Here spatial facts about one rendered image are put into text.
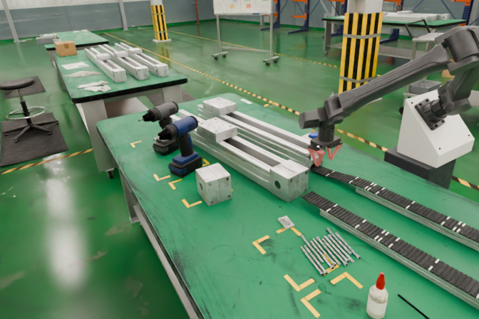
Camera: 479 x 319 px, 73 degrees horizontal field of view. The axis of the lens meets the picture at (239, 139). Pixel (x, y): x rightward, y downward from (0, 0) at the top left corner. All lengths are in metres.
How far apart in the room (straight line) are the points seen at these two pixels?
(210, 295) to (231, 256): 0.13
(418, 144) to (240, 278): 0.91
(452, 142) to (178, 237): 1.10
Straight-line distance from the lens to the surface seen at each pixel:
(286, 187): 1.10
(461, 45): 1.03
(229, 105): 1.67
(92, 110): 2.79
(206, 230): 1.03
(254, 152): 1.30
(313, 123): 1.16
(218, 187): 1.11
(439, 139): 1.48
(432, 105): 1.45
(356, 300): 0.88
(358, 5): 4.57
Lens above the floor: 1.44
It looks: 25 degrees down
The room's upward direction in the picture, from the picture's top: 3 degrees counter-clockwise
